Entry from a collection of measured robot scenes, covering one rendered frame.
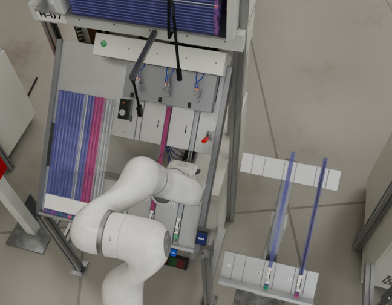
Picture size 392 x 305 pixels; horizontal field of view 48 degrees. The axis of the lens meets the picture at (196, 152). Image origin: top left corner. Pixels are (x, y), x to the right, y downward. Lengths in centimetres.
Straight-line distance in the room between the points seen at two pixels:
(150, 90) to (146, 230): 77
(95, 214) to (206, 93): 73
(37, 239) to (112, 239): 177
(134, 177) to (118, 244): 16
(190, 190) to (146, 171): 30
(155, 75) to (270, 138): 146
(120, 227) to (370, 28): 319
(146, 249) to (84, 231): 14
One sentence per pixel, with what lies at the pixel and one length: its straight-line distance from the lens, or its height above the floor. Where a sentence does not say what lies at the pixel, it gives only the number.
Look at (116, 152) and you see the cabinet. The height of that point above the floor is 62.
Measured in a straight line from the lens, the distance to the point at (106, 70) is 175.
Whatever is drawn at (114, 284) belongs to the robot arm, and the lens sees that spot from 106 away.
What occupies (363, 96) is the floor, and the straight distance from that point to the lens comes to 331.
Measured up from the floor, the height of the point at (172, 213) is 80.
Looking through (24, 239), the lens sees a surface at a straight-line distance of 275.
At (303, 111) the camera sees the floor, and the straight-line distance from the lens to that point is 311.
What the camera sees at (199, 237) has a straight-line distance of 166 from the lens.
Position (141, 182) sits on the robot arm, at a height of 146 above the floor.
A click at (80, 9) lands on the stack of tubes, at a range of 159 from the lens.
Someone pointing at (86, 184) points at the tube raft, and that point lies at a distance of 180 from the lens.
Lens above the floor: 231
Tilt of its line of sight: 54 degrees down
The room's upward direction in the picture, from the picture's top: 4 degrees counter-clockwise
